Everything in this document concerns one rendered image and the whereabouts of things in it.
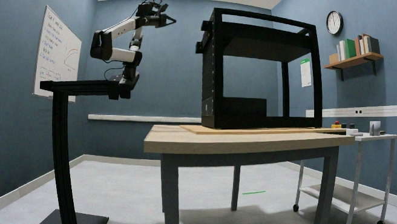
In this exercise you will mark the black open rack frame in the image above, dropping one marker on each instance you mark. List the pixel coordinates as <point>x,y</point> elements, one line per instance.
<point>252,41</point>

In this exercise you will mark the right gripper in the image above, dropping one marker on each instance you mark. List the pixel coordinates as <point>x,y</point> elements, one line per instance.
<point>160,19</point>

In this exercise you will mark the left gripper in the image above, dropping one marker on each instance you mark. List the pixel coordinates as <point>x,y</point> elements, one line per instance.
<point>152,12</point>

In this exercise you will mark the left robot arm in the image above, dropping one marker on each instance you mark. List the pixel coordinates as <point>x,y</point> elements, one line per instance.
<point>135,45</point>

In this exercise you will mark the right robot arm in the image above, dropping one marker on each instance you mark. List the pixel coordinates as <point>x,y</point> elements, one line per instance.
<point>131,58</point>

